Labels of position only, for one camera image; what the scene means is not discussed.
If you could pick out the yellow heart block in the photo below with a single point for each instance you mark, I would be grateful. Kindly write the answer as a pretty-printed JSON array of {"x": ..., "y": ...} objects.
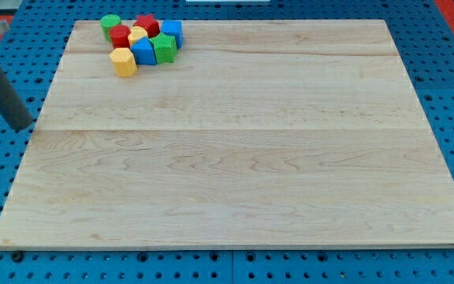
[{"x": 136, "y": 34}]

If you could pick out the large wooden board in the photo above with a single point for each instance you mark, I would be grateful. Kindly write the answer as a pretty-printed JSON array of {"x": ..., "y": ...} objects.
[{"x": 262, "y": 135}]

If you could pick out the green star block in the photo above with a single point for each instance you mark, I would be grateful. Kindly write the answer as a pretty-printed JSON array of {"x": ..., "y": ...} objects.
[{"x": 165, "y": 48}]

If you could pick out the blue cube block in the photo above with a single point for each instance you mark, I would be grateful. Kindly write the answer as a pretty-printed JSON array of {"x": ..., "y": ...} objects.
[{"x": 175, "y": 29}]

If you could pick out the yellow hexagon block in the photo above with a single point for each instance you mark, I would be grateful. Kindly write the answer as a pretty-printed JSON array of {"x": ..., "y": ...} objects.
[{"x": 124, "y": 63}]

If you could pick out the red star block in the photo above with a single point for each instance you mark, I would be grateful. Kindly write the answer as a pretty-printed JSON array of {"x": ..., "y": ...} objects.
[{"x": 149, "y": 24}]

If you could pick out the red cylinder block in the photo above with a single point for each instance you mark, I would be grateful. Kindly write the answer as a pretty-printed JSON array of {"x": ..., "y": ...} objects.
[{"x": 119, "y": 36}]

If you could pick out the green cylinder block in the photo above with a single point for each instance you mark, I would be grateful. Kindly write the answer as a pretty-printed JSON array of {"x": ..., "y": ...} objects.
[{"x": 107, "y": 22}]

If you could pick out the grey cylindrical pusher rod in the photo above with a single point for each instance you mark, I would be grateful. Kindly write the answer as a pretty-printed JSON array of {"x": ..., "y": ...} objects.
[{"x": 12, "y": 108}]

